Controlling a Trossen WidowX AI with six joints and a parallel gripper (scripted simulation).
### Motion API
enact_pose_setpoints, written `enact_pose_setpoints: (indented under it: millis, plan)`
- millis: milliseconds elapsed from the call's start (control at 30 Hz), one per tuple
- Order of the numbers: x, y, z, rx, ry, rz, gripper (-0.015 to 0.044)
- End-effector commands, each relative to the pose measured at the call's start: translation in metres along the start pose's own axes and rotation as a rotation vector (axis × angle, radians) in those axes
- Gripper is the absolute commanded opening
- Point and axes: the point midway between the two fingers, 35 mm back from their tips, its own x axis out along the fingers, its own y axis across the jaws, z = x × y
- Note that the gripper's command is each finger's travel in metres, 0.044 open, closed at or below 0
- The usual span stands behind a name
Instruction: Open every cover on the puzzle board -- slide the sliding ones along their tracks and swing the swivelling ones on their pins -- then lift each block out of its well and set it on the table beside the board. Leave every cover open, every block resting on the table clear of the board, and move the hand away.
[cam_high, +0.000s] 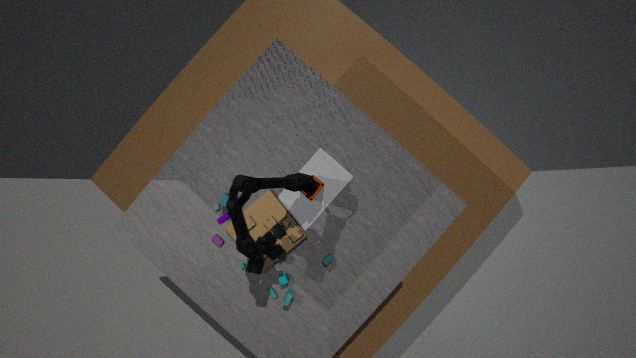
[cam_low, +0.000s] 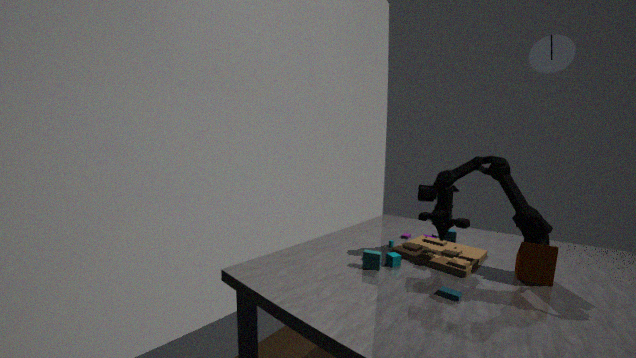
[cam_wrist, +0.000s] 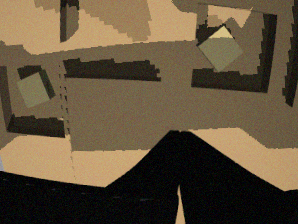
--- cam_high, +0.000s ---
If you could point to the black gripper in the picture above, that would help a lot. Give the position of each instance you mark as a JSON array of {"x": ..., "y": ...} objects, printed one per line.
[{"x": 278, "y": 231}]

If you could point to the purple block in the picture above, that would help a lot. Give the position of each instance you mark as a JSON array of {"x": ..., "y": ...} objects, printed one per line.
[
  {"x": 223, "y": 218},
  {"x": 217, "y": 239}
]

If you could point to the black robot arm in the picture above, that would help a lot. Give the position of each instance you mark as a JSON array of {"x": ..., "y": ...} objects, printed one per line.
[{"x": 248, "y": 185}]

